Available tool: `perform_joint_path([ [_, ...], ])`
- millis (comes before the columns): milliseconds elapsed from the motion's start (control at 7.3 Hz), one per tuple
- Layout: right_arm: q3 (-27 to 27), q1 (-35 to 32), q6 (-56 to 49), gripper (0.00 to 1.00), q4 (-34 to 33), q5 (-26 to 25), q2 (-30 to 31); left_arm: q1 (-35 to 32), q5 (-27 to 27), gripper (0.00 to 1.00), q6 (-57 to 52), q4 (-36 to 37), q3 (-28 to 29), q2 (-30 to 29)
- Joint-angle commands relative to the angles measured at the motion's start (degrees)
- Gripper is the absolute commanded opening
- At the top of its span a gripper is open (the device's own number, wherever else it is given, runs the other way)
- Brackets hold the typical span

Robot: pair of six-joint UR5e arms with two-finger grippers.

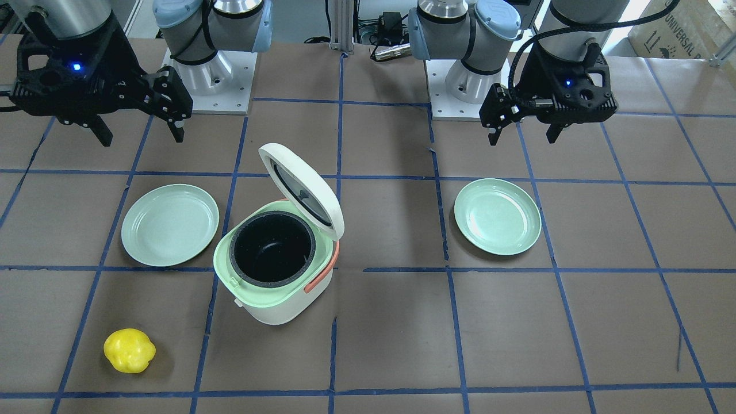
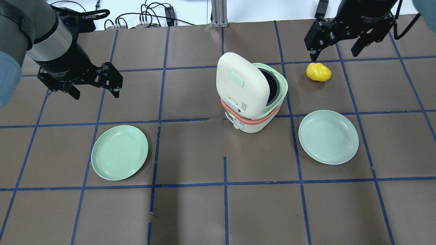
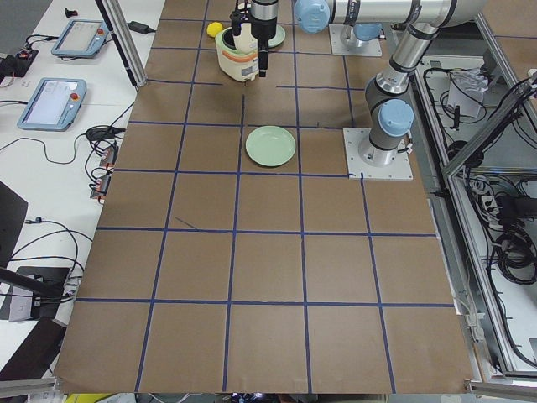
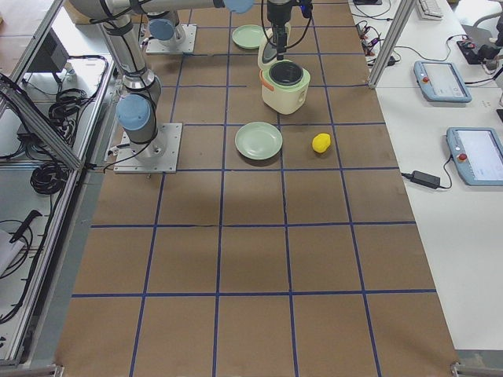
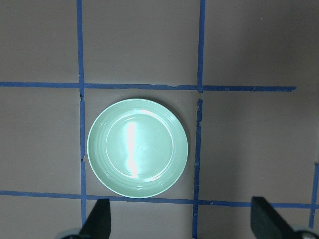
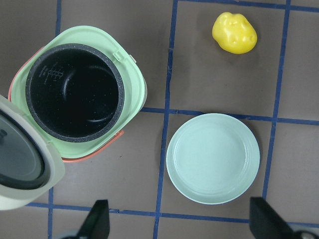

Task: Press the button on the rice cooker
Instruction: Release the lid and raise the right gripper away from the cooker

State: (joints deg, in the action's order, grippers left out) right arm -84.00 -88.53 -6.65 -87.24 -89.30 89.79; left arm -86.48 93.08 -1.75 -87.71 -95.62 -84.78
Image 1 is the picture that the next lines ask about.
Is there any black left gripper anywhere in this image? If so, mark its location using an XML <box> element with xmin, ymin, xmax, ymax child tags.
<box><xmin>479</xmin><ymin>41</ymin><xmax>618</xmax><ymax>146</ymax></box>

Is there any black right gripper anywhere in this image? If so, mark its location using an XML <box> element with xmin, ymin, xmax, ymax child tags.
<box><xmin>2</xmin><ymin>11</ymin><xmax>194</xmax><ymax>147</ymax></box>

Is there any white rice cooker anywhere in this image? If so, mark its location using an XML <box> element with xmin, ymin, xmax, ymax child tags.
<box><xmin>213</xmin><ymin>143</ymin><xmax>345</xmax><ymax>325</ymax></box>

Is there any green plate near right arm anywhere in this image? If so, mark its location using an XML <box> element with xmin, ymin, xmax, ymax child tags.
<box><xmin>121</xmin><ymin>184</ymin><xmax>219</xmax><ymax>267</ymax></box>

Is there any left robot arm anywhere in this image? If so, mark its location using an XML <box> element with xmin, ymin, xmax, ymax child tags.
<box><xmin>407</xmin><ymin>1</ymin><xmax>627</xmax><ymax>145</ymax></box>

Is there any green plate near left arm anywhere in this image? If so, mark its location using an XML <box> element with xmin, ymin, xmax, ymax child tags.
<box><xmin>453</xmin><ymin>178</ymin><xmax>542</xmax><ymax>256</ymax></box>

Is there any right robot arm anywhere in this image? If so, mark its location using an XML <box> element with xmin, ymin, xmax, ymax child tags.
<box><xmin>2</xmin><ymin>1</ymin><xmax>273</xmax><ymax>147</ymax></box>

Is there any cardboard box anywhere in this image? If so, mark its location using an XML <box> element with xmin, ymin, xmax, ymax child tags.
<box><xmin>628</xmin><ymin>1</ymin><xmax>735</xmax><ymax>59</ymax></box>

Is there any yellow toy bell pepper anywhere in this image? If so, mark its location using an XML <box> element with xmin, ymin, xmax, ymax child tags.
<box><xmin>103</xmin><ymin>328</ymin><xmax>157</xmax><ymax>374</ymax></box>

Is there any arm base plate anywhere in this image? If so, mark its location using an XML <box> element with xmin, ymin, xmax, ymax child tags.
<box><xmin>162</xmin><ymin>49</ymin><xmax>259</xmax><ymax>116</ymax></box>
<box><xmin>425</xmin><ymin>59</ymin><xmax>510</xmax><ymax>121</ymax></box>

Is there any black cables bundle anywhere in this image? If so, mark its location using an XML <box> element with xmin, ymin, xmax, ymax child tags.
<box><xmin>304</xmin><ymin>0</ymin><xmax>415</xmax><ymax>61</ymax></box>

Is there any aluminium frame post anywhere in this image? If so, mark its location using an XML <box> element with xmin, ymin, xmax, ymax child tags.
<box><xmin>327</xmin><ymin>1</ymin><xmax>358</xmax><ymax>55</ymax></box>

